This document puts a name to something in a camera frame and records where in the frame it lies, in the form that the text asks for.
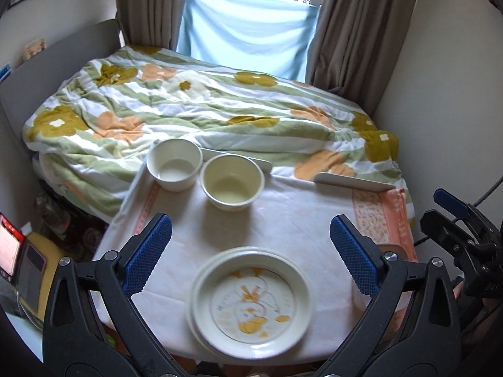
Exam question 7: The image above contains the large yellow duck plate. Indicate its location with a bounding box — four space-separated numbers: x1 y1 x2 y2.
188 247 315 363

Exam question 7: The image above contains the small white duck plate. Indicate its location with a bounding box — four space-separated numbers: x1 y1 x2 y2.
194 253 315 356

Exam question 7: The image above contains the cream bowl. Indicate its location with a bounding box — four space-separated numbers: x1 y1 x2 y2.
200 154 265 211

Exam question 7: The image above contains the red screen device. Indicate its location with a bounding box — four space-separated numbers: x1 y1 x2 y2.
0 213 26 279

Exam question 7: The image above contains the white table cloth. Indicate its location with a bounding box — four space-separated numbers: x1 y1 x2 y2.
94 173 413 366

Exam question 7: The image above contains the floral blanket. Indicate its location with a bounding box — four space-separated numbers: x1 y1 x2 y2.
21 45 417 224

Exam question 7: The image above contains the white bowl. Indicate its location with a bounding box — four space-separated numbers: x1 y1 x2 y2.
146 138 204 192

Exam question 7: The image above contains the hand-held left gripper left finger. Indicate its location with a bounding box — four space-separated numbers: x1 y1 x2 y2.
41 212 187 377

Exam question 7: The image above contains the dark patterned cloth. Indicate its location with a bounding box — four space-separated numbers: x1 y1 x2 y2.
33 188 111 260

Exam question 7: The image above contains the brown curtain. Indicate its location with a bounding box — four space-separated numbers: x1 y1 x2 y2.
308 0 423 107
115 0 201 50

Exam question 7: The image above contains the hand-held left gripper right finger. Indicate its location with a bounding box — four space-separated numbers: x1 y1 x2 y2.
314 214 462 377

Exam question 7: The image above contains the light blue window cloth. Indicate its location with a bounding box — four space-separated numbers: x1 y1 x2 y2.
176 0 319 83

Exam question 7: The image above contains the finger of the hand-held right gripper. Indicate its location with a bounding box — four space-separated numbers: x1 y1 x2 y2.
420 210 478 258
433 188 501 244

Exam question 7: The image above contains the small printed box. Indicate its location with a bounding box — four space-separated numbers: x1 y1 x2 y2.
23 38 47 60

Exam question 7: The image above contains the yellow box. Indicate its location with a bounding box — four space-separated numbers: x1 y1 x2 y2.
14 232 59 319

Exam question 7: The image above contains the grey headboard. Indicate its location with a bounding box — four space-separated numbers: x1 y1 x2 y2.
0 19 128 173

